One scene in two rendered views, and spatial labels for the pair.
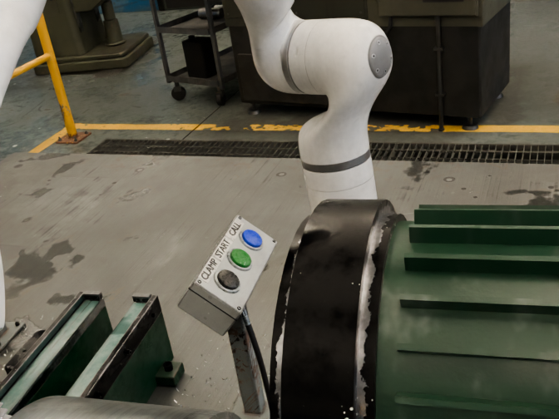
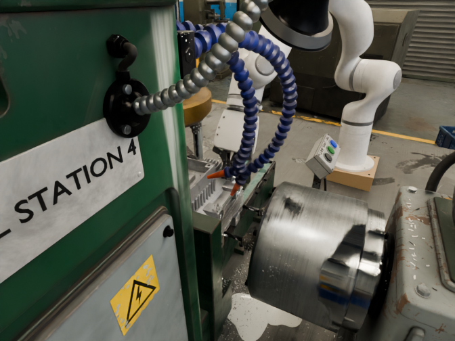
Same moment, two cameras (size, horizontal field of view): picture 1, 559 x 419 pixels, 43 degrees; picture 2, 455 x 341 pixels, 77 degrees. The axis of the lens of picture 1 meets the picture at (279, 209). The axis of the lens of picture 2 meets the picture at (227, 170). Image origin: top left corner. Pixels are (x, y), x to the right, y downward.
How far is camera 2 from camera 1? 30 cm
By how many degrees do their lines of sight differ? 7
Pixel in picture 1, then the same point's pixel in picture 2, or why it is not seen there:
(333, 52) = (378, 74)
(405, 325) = not seen: outside the picture
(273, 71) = (344, 78)
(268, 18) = (356, 53)
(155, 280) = not seen: hidden behind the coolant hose
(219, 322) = (321, 173)
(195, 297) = (315, 160)
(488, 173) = (402, 143)
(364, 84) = (388, 90)
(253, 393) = not seen: hidden behind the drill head
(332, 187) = (355, 132)
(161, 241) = (261, 143)
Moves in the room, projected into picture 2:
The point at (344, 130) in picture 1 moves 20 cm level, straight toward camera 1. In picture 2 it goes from (369, 109) to (380, 129)
